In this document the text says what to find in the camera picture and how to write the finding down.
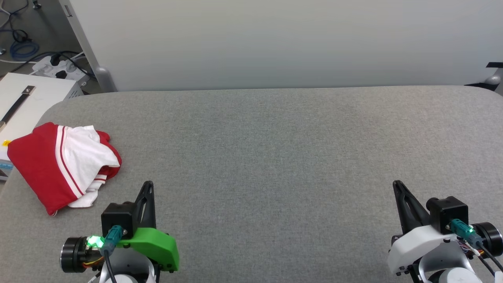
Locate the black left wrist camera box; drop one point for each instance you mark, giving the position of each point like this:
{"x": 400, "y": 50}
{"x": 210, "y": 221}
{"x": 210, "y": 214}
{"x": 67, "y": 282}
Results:
{"x": 118, "y": 216}

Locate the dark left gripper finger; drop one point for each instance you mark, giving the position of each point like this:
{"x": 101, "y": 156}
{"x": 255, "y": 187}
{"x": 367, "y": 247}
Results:
{"x": 151, "y": 212}
{"x": 139, "y": 216}

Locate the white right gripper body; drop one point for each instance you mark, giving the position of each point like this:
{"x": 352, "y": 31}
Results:
{"x": 412, "y": 247}

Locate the white partition panel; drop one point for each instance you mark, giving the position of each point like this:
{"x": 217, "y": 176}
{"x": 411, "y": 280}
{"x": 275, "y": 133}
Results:
{"x": 275, "y": 39}

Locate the black power plug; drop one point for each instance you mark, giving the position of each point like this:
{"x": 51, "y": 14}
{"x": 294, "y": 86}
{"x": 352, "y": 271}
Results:
{"x": 55, "y": 59}
{"x": 61, "y": 74}

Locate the red and white shirt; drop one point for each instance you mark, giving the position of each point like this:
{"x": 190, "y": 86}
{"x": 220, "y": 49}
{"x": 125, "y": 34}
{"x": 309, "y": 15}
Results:
{"x": 35, "y": 165}

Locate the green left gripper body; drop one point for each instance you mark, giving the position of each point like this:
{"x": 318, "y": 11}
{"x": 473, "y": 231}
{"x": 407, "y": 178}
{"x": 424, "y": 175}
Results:
{"x": 153, "y": 243}

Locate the grey fabric sofa cushion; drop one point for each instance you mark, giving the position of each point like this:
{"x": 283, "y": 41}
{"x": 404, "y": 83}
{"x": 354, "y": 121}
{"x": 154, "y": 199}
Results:
{"x": 275, "y": 157}

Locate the white metal equipment box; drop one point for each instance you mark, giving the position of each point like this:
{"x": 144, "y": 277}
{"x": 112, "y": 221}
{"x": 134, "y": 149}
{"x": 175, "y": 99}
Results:
{"x": 39, "y": 94}

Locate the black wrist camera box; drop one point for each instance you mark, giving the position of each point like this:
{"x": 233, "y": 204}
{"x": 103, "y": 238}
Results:
{"x": 448, "y": 212}
{"x": 118, "y": 216}

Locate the grey rounded partition foot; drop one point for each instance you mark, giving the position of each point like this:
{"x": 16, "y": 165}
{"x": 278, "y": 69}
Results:
{"x": 104, "y": 78}

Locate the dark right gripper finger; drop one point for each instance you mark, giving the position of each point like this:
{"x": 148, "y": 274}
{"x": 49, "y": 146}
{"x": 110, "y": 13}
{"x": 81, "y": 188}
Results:
{"x": 420, "y": 218}
{"x": 404, "y": 216}

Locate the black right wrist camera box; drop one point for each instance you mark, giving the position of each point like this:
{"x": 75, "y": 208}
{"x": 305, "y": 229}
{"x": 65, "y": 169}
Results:
{"x": 448, "y": 212}

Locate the white power strip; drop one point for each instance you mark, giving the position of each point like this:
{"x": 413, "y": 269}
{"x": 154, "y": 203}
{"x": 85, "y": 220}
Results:
{"x": 47, "y": 70}

